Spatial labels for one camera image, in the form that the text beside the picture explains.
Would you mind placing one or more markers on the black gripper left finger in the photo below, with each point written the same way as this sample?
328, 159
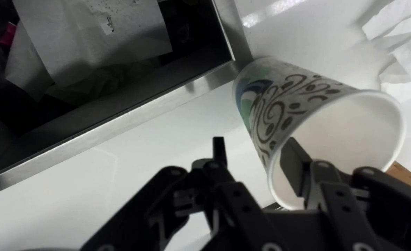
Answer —
204, 209

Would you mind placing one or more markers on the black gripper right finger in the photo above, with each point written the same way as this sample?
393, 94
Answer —
362, 209

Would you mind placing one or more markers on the wooden tray with sachets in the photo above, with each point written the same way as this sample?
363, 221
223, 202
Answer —
406, 175

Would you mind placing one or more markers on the steel-framed trash opening with waste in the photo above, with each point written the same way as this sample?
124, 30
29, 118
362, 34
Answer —
97, 125

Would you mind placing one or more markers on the white paper napkin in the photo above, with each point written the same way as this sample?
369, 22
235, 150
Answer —
400, 27

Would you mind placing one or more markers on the white waste paper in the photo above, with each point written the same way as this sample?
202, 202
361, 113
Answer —
87, 32

